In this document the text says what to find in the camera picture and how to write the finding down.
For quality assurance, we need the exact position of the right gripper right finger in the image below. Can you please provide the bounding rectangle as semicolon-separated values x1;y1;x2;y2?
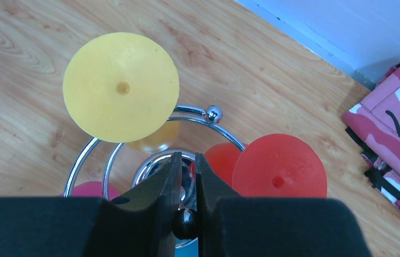
195;153;371;256

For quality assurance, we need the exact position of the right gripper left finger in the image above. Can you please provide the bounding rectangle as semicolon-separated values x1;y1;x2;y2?
0;152;182;256

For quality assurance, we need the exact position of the red plastic wine glass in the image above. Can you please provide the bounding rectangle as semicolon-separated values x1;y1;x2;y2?
204;133;328;198

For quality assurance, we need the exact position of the chrome wire glass rack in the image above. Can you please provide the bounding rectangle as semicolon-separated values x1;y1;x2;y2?
62;105;245;210

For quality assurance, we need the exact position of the yellow plastic wine glass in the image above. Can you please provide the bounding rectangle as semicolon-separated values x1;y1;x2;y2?
62;32;180;143

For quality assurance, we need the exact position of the pink plastic wine glass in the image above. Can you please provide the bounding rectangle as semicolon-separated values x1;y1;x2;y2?
71;181;120;200

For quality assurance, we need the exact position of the pink camouflage folded cloth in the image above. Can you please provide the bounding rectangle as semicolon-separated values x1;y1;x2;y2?
342;63;400;211

